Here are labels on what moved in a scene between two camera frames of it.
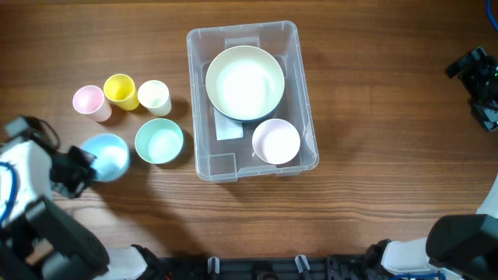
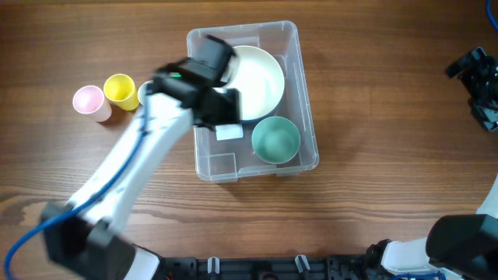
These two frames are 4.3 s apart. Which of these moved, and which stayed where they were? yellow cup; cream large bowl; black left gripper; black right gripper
Moved: black left gripper
Stayed: black right gripper; cream large bowl; yellow cup
